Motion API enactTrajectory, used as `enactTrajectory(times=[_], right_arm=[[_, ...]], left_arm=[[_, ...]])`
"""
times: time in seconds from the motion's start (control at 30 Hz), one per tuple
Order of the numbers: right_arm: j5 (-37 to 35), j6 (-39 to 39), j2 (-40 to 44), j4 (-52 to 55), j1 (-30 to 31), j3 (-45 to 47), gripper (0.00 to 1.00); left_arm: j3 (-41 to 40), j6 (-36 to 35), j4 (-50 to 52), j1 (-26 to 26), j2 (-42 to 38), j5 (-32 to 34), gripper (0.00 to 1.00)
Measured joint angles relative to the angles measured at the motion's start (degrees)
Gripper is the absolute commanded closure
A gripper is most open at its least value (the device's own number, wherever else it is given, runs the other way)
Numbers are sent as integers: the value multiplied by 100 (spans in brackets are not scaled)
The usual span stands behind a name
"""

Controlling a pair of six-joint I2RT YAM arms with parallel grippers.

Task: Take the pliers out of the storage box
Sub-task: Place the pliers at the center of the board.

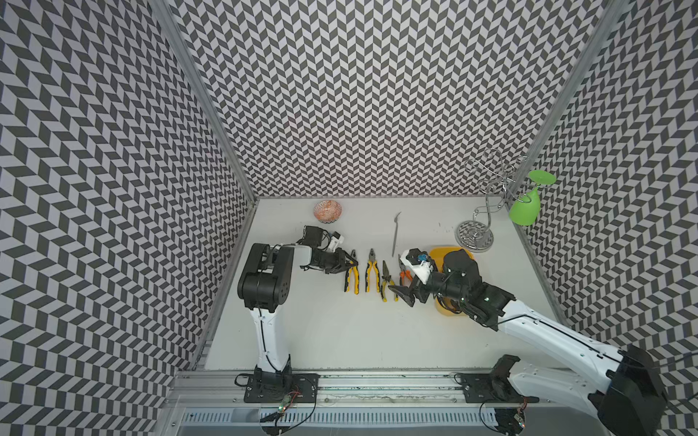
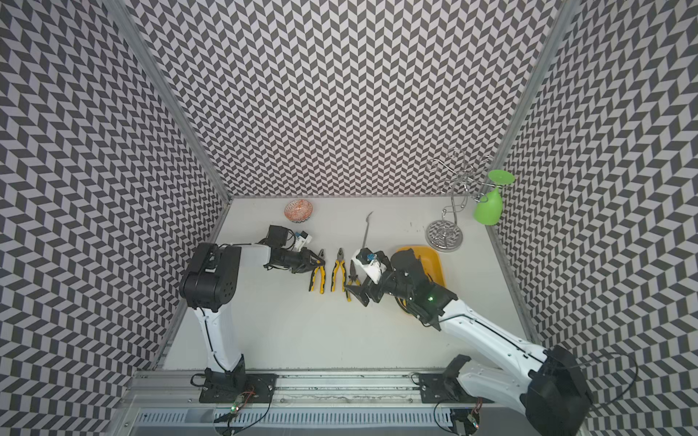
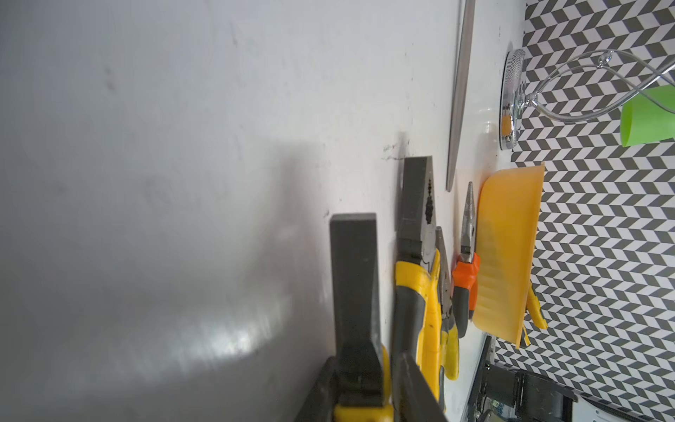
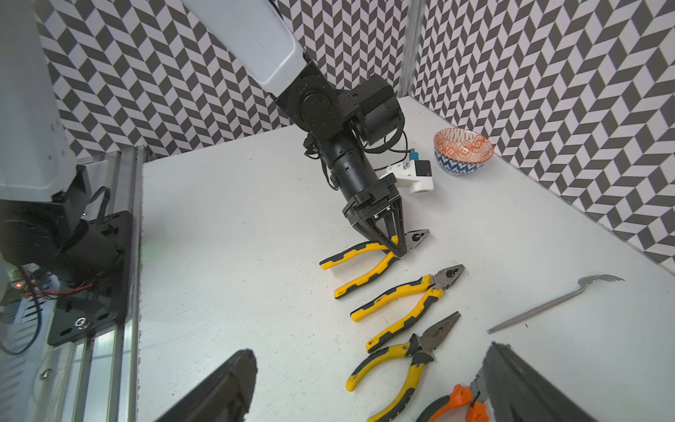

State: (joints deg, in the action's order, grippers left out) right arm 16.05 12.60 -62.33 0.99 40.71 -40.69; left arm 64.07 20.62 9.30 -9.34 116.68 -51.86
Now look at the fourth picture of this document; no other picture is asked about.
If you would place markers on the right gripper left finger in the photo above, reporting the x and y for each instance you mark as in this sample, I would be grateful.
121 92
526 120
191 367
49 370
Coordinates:
225 395

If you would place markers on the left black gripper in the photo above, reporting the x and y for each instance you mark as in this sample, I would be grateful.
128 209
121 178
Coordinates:
376 212

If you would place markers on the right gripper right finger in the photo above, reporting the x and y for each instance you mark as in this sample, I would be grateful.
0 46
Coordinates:
517 392

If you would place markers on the orange long nose pliers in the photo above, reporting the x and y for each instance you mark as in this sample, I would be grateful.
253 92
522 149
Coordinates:
473 396

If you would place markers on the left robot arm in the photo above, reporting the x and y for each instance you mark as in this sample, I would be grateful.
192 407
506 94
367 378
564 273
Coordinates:
343 127

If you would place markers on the orange patterned small bowl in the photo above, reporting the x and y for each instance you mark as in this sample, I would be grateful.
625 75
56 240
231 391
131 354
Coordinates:
460 152

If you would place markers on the silver metal fork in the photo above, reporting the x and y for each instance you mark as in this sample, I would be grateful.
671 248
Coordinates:
583 284

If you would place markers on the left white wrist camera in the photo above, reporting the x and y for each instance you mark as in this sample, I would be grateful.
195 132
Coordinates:
412 173

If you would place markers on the aluminium front rail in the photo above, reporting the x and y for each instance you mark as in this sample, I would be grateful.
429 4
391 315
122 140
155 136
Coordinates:
91 379

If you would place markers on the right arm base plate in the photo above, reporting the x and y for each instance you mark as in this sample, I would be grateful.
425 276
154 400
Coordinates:
98 264

